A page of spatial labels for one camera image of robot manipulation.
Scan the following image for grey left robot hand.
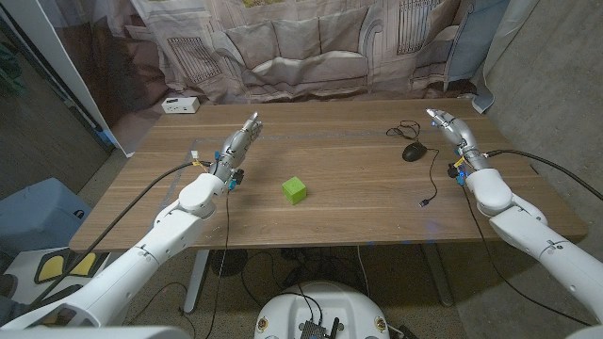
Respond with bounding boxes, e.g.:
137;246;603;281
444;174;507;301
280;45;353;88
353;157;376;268
210;111;264;183

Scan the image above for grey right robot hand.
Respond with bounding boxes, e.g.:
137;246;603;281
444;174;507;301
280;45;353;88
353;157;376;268
425;107;491;171

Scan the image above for black computer mouse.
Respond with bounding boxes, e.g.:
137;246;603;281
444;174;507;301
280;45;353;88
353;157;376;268
401;141;429;163

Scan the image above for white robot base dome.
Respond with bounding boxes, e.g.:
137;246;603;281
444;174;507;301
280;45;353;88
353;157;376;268
253;281;391;339

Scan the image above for green cube block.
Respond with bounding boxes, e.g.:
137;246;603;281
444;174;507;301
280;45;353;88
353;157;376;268
281;176;308;206

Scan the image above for white power strip box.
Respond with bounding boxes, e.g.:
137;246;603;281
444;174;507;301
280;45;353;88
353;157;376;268
160;96;201;115

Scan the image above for black round floor fan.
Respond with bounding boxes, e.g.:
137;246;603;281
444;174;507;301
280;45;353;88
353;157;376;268
210;249;250;278

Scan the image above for printed sofa backdrop cloth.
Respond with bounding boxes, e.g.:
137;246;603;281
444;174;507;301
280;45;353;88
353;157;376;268
40;0;541;156

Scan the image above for white table leg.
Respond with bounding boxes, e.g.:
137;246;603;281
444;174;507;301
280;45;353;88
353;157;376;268
182;249;211;315

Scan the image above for grey table leg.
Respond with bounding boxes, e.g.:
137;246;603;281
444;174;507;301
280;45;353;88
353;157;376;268
421;243;455;308

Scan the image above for white leaning panel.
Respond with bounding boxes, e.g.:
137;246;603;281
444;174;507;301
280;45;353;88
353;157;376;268
0;0;136;158

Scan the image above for black electronics module with antenna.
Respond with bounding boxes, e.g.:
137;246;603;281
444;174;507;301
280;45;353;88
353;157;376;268
298;317;341;339

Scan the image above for blue-grey plastic bin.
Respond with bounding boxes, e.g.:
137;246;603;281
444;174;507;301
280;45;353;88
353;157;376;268
0;177;93;258

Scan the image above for white mat with yellow shapes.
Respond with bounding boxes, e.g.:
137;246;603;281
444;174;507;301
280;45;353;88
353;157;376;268
8;247;112;305

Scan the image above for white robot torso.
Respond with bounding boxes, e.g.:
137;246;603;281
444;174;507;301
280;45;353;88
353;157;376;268
0;324;603;339

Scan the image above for dark green cloth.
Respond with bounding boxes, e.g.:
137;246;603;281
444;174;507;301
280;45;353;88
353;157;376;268
0;41;24;95

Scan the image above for person in blue jeans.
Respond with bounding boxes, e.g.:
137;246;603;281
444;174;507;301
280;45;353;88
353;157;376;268
0;274;29;326

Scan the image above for black mouse cable with plug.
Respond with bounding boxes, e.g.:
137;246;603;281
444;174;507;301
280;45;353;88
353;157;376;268
385;120;441;208

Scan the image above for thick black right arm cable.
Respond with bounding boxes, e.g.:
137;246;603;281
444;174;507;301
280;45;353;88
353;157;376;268
483;149;603;202

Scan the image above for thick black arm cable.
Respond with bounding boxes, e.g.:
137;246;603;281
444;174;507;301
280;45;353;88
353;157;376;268
483;149;603;202
27;161;211;310

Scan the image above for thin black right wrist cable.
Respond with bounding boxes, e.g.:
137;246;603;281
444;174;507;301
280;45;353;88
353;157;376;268
461;184;594;328

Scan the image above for tangled black floor cables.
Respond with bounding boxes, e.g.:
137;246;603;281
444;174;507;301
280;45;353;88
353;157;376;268
239;247;373;307

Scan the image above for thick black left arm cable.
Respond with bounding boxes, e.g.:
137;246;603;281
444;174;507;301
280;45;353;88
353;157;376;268
27;161;211;310

